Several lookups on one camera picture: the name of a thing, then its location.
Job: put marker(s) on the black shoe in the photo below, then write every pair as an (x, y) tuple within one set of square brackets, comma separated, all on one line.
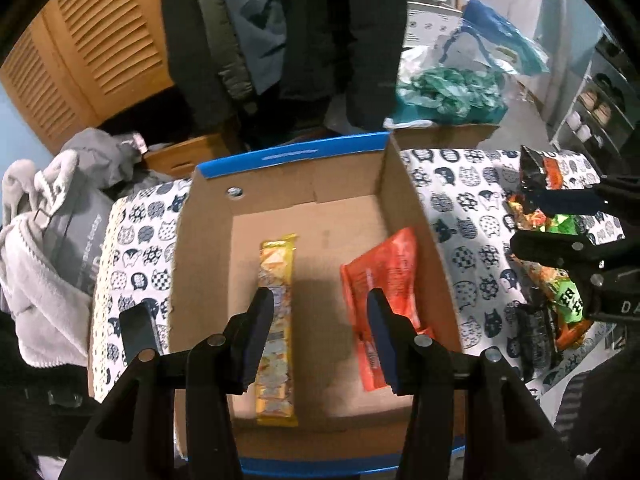
[(604, 80)]

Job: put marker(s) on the yellow snack packet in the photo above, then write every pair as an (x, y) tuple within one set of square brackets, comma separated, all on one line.
[(278, 265)]

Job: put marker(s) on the cardboard box with blue rim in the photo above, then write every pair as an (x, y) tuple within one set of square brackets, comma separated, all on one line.
[(320, 220)]

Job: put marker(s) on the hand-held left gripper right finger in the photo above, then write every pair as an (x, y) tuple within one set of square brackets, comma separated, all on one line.
[(382, 340)]

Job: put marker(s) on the grey blue hanging garment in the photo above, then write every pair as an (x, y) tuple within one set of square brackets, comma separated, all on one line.
[(260, 20)]

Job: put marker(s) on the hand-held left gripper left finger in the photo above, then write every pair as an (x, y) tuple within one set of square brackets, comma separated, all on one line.
[(257, 340)]

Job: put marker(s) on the small brown cardboard box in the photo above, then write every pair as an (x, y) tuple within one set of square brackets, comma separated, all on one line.
[(185, 156)]

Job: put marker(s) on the dark hanging jacket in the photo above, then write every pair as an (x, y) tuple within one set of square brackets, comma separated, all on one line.
[(197, 45)]

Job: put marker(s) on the black hanging coat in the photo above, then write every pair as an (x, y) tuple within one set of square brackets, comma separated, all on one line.
[(345, 35)]

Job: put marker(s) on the black and orange snack packet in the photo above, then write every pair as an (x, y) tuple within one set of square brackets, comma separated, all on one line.
[(542, 170)]

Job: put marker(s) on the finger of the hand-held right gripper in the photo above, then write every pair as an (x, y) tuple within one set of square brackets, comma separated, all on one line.
[(550, 249), (567, 202)]

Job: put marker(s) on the beige sneaker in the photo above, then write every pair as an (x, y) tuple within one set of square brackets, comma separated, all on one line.
[(603, 110), (590, 97)]

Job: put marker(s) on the grey shoe rack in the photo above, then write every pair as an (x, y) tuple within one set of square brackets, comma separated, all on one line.
[(607, 90)]

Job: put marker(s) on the wooden louvered door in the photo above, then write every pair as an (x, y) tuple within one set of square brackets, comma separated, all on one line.
[(85, 55)]

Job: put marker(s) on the cat print cloth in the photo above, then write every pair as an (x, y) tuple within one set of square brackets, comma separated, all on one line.
[(470, 260)]

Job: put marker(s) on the white sneaker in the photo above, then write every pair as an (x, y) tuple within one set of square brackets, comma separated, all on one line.
[(572, 120), (584, 133)]

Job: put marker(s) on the blue plastic bag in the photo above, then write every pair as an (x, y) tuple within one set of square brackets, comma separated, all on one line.
[(487, 35)]

